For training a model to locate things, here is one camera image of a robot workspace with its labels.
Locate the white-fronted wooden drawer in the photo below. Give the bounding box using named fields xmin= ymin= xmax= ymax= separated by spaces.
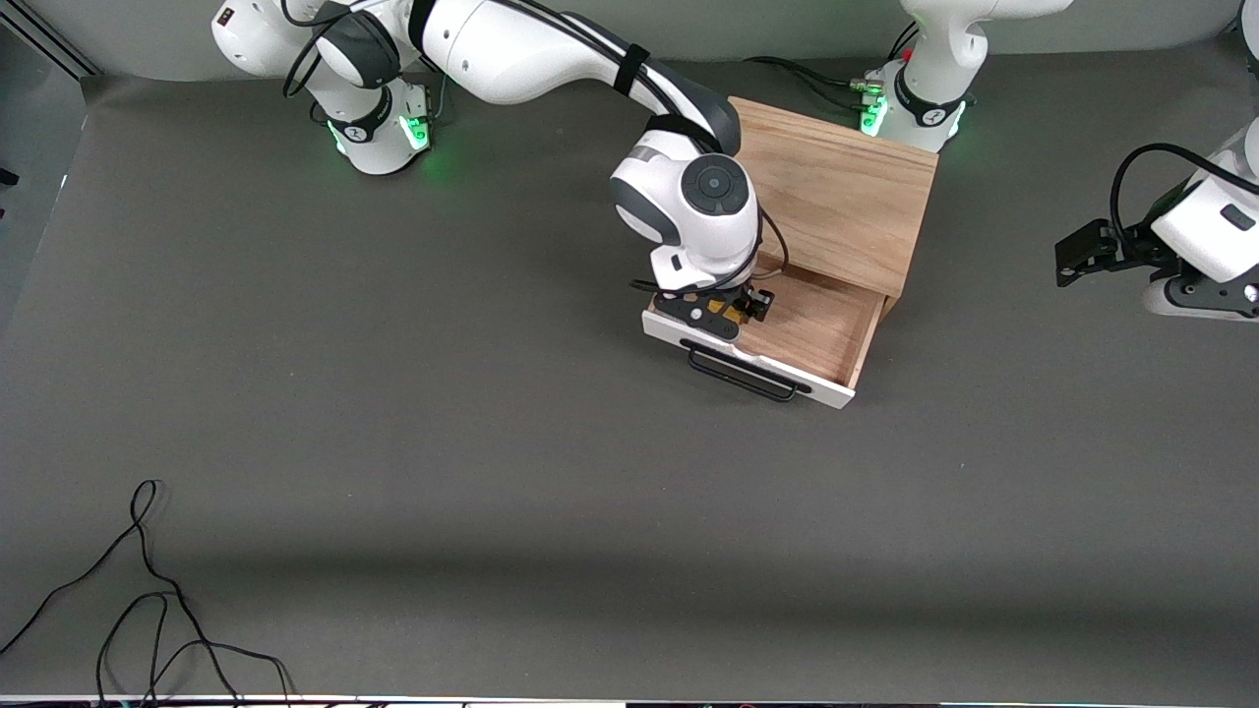
xmin=641 ymin=251 xmax=886 ymax=410

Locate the wooden drawer cabinet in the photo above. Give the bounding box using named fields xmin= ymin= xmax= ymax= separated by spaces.
xmin=726 ymin=95 xmax=940 ymax=318

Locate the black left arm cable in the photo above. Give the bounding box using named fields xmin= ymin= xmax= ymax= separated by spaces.
xmin=1109 ymin=143 xmax=1259 ymax=259

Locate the narrow black velcro strap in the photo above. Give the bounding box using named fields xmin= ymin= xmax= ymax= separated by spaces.
xmin=612 ymin=44 xmax=652 ymax=97

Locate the loose black table cable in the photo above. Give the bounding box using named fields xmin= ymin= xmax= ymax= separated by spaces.
xmin=0 ymin=480 xmax=296 ymax=705

